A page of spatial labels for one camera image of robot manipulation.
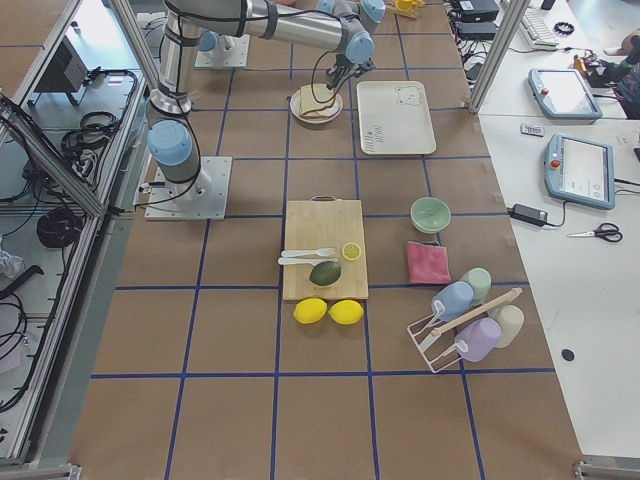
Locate bread slice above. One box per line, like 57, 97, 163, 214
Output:
299, 97, 338, 119
299, 84, 335, 102

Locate cream round plate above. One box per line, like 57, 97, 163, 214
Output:
289, 84, 343, 124

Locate bread slice in plate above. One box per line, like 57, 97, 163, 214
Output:
299, 97, 338, 119

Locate cream bear tray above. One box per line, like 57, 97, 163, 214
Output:
356, 81, 436, 155

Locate wooden cutting board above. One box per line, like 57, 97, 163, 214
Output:
282, 200, 369, 301

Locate green bowl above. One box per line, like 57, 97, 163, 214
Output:
410, 197, 451, 234

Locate lemon half slice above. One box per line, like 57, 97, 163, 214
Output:
341, 242, 362, 261

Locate white plastic fork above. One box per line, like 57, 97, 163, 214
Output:
280, 247, 336, 258

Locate white plastic knife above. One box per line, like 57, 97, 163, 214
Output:
277, 257, 331, 266

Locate small white remote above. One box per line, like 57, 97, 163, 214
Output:
520, 123, 545, 138

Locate green avocado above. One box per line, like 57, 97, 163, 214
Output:
309, 261, 342, 287

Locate white keyboard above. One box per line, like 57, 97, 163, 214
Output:
519, 9, 559, 51

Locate pink cloth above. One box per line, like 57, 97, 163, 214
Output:
407, 241, 451, 285

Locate far teach pendant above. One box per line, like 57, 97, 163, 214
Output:
528, 69, 603, 123

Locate teach pendant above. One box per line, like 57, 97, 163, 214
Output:
528, 69, 603, 123
543, 134, 615, 210

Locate black power adapter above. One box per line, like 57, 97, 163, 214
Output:
507, 203, 548, 227

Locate right yellow lemon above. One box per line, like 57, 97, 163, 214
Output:
328, 299, 364, 325

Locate yellow lemon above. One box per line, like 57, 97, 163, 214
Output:
293, 297, 328, 325
328, 299, 364, 325

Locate left yellow lemon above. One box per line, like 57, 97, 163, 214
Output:
293, 297, 328, 325

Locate green cup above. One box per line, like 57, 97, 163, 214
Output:
460, 267, 492, 306

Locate blue cup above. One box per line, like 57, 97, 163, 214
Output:
431, 281, 474, 322

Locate near teach pendant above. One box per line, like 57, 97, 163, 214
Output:
543, 134, 615, 210

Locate cream cup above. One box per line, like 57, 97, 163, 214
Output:
488, 304, 524, 348

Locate purple cup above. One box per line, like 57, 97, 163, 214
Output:
455, 317, 502, 362

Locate white wire cup rack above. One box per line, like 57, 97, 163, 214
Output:
407, 287, 522, 373

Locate black handled scissors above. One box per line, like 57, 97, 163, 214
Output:
568, 222, 624, 243

